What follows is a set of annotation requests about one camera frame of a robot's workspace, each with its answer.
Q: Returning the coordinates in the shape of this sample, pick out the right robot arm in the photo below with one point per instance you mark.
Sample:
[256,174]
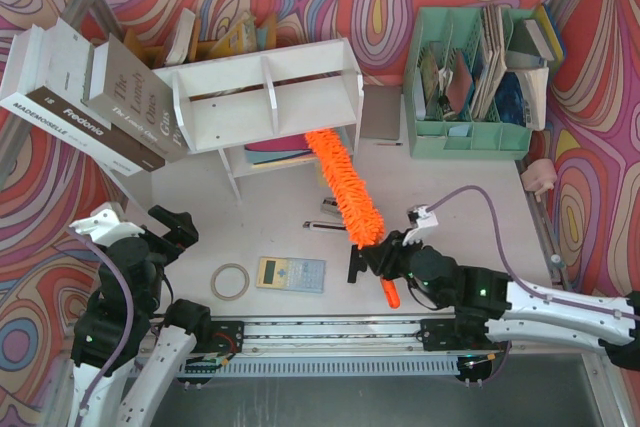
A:
[614,321]

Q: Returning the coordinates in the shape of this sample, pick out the books behind shelf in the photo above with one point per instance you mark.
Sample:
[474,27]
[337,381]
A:
[241,37]

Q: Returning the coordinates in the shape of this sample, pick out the black clip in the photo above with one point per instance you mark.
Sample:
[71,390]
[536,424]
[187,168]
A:
[356,265]

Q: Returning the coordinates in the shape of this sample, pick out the clear tape roll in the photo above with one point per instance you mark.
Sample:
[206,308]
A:
[229,282]

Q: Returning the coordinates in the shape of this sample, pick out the mint green desk organizer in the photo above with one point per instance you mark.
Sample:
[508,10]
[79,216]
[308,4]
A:
[454,74]

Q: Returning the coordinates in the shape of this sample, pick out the brown book Fredonia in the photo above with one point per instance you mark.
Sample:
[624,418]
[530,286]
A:
[63,70]

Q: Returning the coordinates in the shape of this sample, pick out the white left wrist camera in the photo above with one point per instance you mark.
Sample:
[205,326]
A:
[106,225]

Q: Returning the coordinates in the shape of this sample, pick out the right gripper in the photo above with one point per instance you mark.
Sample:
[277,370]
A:
[375,257]

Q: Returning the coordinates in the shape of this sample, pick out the black silver stapler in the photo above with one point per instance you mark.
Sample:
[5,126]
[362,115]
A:
[329,206]

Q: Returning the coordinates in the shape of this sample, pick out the pink pig figurine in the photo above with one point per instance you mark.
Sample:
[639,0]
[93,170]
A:
[539,177]

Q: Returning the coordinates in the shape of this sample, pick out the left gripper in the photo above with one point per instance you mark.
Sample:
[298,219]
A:
[167,229]

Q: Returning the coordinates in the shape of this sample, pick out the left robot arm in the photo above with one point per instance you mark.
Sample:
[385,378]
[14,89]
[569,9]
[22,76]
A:
[104,353]

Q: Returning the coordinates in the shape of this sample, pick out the white book Mademoiselle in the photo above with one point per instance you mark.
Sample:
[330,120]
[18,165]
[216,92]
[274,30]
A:
[18,81]

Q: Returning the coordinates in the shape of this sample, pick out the yellow sticky notes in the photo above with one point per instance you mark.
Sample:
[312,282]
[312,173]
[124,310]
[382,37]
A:
[321,181]

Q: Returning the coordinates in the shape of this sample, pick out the orange microfiber duster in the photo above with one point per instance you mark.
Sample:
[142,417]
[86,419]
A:
[364,223]

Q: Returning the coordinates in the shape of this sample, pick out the grey book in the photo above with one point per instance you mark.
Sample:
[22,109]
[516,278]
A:
[128,94]

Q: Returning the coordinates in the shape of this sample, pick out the white side shelf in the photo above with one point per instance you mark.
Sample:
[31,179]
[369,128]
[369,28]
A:
[138,188]

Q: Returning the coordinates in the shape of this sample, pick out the aluminium mounting rail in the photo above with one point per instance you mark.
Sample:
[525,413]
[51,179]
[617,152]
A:
[325,334]

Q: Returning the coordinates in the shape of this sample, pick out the beige blue calculator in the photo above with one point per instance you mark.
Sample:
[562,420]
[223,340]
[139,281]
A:
[291,274]

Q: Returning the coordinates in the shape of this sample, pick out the stack of coloured paper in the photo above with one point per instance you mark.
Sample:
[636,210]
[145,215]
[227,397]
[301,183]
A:
[281,151]

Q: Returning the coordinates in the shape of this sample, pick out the white wooden bookshelf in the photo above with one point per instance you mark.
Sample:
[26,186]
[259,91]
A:
[222,105]

